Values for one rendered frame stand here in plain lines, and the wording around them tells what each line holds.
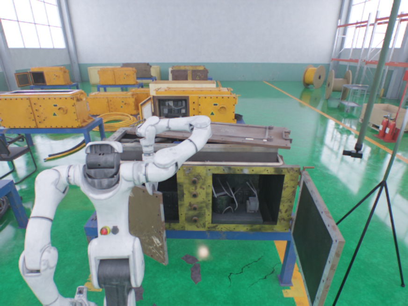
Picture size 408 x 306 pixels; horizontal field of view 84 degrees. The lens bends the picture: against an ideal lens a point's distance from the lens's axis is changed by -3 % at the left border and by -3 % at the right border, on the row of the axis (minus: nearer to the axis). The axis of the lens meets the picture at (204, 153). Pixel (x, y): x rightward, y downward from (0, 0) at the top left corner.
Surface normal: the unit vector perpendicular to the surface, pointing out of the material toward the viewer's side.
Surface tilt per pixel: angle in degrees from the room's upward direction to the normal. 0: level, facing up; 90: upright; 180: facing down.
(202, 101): 90
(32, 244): 61
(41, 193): 48
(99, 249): 66
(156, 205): 90
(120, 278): 71
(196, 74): 90
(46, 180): 42
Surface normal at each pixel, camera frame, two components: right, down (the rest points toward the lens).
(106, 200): 0.28, 0.62
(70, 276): 0.00, -0.91
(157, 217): -0.51, 0.35
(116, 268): 0.04, -0.44
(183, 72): -0.01, 0.40
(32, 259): 0.04, 0.07
